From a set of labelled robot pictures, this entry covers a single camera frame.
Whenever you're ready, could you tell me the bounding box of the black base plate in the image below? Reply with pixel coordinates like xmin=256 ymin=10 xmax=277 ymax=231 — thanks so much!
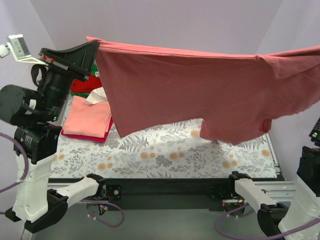
xmin=207 ymin=185 xmax=240 ymax=201
xmin=100 ymin=184 xmax=123 ymax=202

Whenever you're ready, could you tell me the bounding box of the folded red t-shirt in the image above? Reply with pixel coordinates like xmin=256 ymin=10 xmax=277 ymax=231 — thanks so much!
xmin=60 ymin=117 xmax=115 ymax=144

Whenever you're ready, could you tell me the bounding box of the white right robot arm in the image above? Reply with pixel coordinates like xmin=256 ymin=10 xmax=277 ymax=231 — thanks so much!
xmin=226 ymin=122 xmax=320 ymax=240

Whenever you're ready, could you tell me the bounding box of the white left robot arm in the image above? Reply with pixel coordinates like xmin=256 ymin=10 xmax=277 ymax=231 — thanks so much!
xmin=0 ymin=35 xmax=107 ymax=233

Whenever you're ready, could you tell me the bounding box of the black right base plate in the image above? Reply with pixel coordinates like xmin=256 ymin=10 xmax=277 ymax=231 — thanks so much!
xmin=207 ymin=185 xmax=240 ymax=201

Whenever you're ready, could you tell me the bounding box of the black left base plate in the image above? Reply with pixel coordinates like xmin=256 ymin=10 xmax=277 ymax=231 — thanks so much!
xmin=100 ymin=184 xmax=123 ymax=202

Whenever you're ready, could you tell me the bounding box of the green plastic bin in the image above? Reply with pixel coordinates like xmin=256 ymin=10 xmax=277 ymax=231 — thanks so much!
xmin=70 ymin=64 xmax=100 ymax=98

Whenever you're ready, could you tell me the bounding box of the floral patterned table mat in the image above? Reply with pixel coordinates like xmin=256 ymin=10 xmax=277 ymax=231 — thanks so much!
xmin=50 ymin=119 xmax=278 ymax=179

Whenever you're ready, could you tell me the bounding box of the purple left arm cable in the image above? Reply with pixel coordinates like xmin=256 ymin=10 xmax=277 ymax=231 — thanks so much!
xmin=0 ymin=131 xmax=125 ymax=228

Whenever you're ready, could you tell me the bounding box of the aluminium front frame rail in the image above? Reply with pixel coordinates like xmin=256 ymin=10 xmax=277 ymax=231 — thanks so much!
xmin=31 ymin=180 xmax=300 ymax=204

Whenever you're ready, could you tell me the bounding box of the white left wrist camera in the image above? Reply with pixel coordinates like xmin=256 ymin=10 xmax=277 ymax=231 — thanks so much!
xmin=0 ymin=34 xmax=48 ymax=66

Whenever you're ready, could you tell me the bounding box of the dusty rose t-shirt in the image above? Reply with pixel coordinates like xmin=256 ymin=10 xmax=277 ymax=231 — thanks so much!
xmin=95 ymin=39 xmax=320 ymax=144

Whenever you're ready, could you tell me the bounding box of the crumpled bright red t-shirt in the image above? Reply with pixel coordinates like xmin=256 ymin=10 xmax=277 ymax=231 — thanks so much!
xmin=70 ymin=74 xmax=102 ymax=93

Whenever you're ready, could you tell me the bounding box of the folded salmon pink t-shirt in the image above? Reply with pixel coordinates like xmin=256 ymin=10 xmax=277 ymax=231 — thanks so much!
xmin=62 ymin=96 xmax=111 ymax=138

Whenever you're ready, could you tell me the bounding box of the white crumpled t-shirt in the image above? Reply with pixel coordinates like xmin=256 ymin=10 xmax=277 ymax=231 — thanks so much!
xmin=83 ymin=87 xmax=108 ymax=105

